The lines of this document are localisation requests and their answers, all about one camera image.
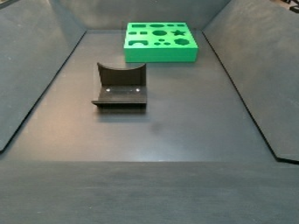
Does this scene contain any black curved holder stand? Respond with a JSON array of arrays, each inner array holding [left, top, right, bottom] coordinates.
[[93, 63, 147, 107]]

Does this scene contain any green shape sorter box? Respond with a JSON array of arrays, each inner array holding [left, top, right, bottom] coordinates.
[[125, 22, 199, 62]]

